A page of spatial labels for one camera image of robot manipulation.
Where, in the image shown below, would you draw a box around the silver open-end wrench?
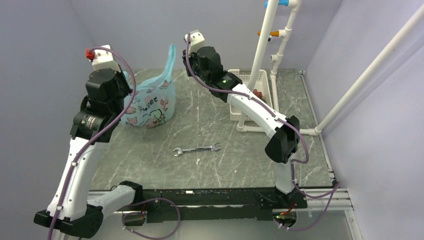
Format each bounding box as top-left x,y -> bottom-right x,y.
173,142 -> 222,157

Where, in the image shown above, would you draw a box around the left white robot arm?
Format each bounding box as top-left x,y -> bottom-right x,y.
33,68 -> 144,240

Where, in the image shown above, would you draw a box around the white PVC pipe frame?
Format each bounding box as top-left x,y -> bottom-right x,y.
247,0 -> 424,136

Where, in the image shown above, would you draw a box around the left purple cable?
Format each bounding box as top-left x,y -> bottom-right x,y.
46,46 -> 181,240

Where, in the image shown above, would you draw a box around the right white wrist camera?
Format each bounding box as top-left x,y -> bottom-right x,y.
184,29 -> 206,49

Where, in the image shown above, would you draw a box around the red fake grapes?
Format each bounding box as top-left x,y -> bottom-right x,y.
253,88 -> 263,100

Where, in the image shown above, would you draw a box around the light blue cartoon plastic bag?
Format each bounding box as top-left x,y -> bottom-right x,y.
120,44 -> 176,128

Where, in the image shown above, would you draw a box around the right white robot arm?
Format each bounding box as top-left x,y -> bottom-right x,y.
182,46 -> 307,208

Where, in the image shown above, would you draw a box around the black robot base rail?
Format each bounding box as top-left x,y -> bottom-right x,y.
121,187 -> 308,223

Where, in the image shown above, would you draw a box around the white perforated plastic basket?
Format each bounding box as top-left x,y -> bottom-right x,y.
227,68 -> 275,121

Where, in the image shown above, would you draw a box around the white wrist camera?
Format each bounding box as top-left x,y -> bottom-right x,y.
85,48 -> 122,72
184,29 -> 206,49

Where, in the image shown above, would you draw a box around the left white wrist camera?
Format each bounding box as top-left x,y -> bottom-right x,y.
85,48 -> 122,72

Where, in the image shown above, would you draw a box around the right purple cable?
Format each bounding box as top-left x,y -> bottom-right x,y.
185,32 -> 341,232

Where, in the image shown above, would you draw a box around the purple cable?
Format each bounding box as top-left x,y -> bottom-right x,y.
46,46 -> 181,240
185,32 -> 341,232

